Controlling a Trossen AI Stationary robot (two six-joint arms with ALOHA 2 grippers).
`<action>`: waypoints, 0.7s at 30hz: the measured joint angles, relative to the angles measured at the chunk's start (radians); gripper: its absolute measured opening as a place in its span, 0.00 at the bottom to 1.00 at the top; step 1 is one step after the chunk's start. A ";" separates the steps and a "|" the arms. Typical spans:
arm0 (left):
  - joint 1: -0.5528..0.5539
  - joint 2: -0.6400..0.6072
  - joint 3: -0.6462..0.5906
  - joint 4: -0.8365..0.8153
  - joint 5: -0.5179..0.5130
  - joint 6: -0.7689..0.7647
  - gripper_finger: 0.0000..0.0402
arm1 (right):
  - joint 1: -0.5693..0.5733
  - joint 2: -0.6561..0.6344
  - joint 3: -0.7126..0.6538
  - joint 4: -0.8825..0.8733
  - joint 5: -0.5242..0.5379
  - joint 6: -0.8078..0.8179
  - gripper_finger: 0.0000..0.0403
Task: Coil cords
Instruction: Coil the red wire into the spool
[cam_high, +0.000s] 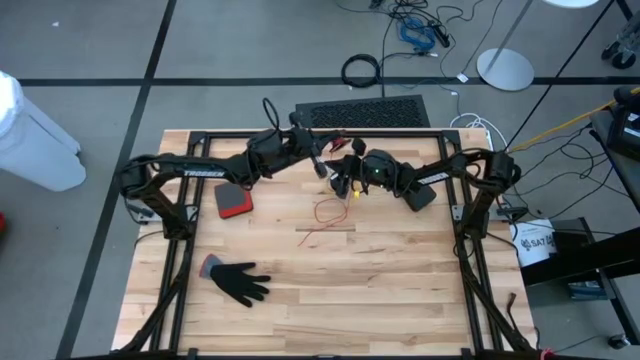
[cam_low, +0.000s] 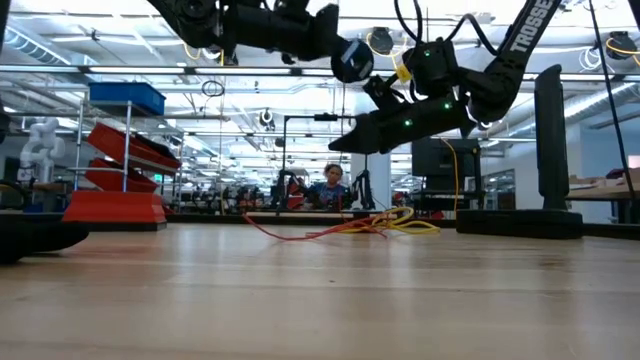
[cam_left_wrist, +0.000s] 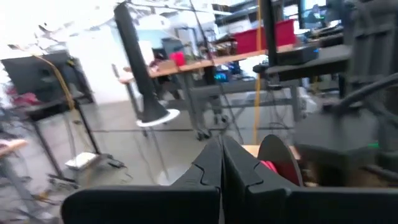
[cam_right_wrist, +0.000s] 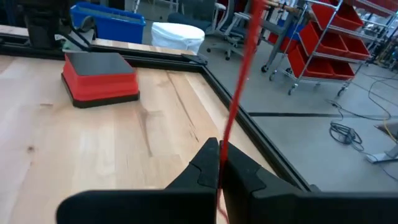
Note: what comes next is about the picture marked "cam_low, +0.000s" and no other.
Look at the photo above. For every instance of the red storage bin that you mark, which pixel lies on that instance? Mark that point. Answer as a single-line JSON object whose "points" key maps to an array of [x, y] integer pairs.
{"points": [[115, 145], [110, 181]]}

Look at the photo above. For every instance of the red bin rack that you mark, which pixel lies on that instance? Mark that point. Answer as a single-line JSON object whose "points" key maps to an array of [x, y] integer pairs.
{"points": [[127, 150]]}

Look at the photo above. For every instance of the black background stand frame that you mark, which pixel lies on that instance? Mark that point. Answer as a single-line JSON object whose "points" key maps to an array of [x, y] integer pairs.
{"points": [[325, 117]]}

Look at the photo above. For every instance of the black tapered pillar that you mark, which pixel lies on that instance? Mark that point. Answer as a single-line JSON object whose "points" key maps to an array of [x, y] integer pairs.
{"points": [[552, 140]]}

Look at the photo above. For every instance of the background black robot arm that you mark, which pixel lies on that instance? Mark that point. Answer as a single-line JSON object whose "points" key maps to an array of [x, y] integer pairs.
{"points": [[287, 192], [362, 192]]}

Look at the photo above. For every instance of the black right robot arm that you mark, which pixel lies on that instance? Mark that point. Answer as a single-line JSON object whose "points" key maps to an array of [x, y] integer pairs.
{"points": [[505, 75]]}

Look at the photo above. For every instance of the person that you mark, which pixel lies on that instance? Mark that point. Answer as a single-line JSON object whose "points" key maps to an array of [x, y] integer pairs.
{"points": [[328, 192]]}

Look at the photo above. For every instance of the pink panel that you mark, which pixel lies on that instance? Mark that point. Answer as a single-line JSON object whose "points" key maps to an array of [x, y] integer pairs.
{"points": [[635, 162]]}

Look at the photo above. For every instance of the ceiling light strip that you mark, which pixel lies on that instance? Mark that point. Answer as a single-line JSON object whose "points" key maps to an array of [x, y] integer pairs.
{"points": [[135, 70]]}

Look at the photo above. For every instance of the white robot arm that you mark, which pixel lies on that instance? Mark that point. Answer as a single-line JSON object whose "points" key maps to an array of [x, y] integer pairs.
{"points": [[42, 145]]}

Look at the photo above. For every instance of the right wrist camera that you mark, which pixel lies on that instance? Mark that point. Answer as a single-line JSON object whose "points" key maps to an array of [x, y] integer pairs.
{"points": [[382, 92]]}

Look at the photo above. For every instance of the blue storage bin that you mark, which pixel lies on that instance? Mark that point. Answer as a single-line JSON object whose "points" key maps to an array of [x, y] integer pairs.
{"points": [[127, 97]]}

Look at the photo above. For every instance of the white building column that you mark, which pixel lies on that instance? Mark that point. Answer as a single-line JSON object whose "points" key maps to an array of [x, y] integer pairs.
{"points": [[382, 180]]}

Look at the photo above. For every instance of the black monitor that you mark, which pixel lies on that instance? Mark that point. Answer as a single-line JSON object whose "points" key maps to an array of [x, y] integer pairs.
{"points": [[435, 160]]}

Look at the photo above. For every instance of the black zip case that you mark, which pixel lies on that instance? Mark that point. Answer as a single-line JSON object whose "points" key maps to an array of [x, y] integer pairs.
{"points": [[520, 222]]}

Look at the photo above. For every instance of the wooden work table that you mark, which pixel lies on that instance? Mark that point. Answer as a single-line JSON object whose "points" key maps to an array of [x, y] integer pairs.
{"points": [[600, 192]]}

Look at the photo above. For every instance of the thin black slanted rod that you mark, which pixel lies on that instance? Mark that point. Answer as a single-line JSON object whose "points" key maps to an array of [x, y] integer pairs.
{"points": [[612, 100]]}

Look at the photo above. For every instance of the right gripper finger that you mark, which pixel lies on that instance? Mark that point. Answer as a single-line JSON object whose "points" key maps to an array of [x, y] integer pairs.
{"points": [[362, 140]]}

